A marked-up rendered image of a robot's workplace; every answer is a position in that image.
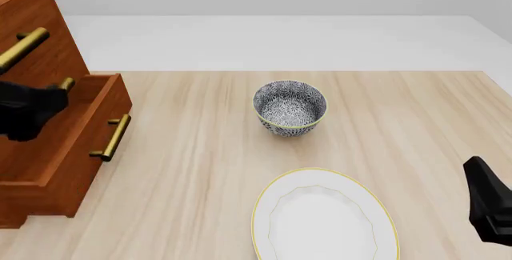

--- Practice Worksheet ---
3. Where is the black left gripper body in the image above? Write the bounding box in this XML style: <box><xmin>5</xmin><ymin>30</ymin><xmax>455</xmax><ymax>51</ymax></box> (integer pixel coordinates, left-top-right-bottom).
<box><xmin>0</xmin><ymin>80</ymin><xmax>46</xmax><ymax>142</ymax></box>

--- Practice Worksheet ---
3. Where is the black and white patterned bowl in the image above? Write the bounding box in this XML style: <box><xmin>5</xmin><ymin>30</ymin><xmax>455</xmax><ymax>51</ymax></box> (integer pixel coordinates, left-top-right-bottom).
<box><xmin>252</xmin><ymin>80</ymin><xmax>329</xmax><ymax>140</ymax></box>

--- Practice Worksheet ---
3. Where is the long brass drawer handle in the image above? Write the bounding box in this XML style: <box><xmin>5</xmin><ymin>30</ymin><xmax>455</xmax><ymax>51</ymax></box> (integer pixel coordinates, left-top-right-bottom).
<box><xmin>0</xmin><ymin>26</ymin><xmax>51</xmax><ymax>75</ymax></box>

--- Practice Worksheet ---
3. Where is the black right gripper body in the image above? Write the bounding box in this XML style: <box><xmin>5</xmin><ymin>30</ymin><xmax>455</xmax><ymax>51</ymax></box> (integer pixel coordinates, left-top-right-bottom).
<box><xmin>468</xmin><ymin>210</ymin><xmax>512</xmax><ymax>247</ymax></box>

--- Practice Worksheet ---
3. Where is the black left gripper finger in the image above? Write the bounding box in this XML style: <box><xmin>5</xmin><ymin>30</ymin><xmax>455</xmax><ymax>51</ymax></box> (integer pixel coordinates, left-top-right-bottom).
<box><xmin>37</xmin><ymin>83</ymin><xmax>70</xmax><ymax>118</ymax></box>

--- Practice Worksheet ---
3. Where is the wooden drawer with long handle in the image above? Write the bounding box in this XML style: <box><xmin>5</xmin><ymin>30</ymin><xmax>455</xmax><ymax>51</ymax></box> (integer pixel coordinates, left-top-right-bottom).
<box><xmin>0</xmin><ymin>0</ymin><xmax>73</xmax><ymax>89</ymax></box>

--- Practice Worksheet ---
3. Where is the brass handle on open drawer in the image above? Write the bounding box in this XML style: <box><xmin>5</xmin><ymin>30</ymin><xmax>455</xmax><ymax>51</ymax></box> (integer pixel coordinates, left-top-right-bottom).
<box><xmin>88</xmin><ymin>114</ymin><xmax>133</xmax><ymax>163</ymax></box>

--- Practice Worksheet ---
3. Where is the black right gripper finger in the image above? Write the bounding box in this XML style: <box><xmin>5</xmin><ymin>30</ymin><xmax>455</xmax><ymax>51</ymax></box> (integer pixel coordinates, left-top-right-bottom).
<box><xmin>462</xmin><ymin>155</ymin><xmax>512</xmax><ymax>217</ymax></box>

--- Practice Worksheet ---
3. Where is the wooden drawer pulled open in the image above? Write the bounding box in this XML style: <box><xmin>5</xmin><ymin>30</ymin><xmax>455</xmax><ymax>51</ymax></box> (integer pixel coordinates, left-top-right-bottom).
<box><xmin>0</xmin><ymin>73</ymin><xmax>134</xmax><ymax>219</ymax></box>

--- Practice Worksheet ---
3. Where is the white plate with yellow rim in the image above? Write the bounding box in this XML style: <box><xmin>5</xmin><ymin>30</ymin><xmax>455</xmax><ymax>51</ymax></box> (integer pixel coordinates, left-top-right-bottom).
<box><xmin>250</xmin><ymin>166</ymin><xmax>401</xmax><ymax>260</ymax></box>

